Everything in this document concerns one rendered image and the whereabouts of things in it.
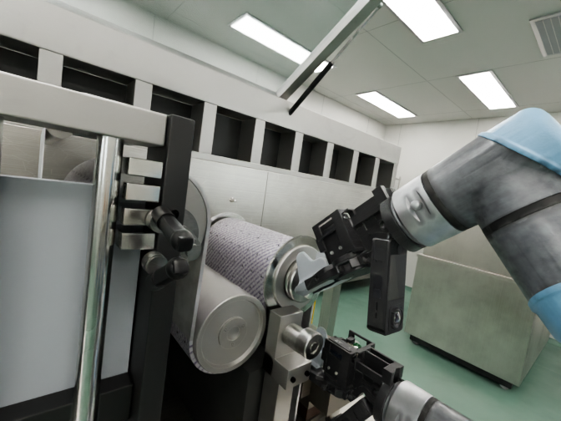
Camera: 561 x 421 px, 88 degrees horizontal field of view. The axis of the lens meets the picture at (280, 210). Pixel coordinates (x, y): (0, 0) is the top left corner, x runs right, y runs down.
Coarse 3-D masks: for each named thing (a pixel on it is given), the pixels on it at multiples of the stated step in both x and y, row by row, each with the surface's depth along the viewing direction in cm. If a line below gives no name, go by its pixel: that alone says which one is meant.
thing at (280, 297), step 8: (296, 248) 48; (304, 248) 49; (312, 248) 50; (288, 256) 47; (296, 256) 48; (312, 256) 51; (280, 264) 46; (288, 264) 47; (280, 272) 46; (280, 280) 47; (280, 288) 47; (280, 296) 47; (280, 304) 48; (288, 304) 49; (296, 304) 50; (304, 304) 51
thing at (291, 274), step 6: (294, 264) 48; (288, 270) 47; (294, 270) 47; (288, 276) 47; (294, 276) 46; (288, 282) 47; (294, 282) 47; (288, 288) 47; (294, 288) 47; (288, 294) 48; (294, 294) 47; (294, 300) 48; (300, 300) 48; (306, 300) 49
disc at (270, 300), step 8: (296, 240) 48; (304, 240) 50; (312, 240) 51; (280, 248) 46; (288, 248) 47; (280, 256) 47; (272, 264) 46; (272, 272) 46; (264, 280) 46; (272, 280) 46; (264, 288) 46; (272, 288) 46; (264, 296) 46; (272, 296) 47; (272, 304) 47
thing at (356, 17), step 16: (368, 0) 63; (352, 16) 66; (368, 16) 67; (336, 32) 69; (320, 48) 73; (320, 64) 76; (304, 80) 80; (320, 80) 78; (288, 96) 85; (304, 96) 81
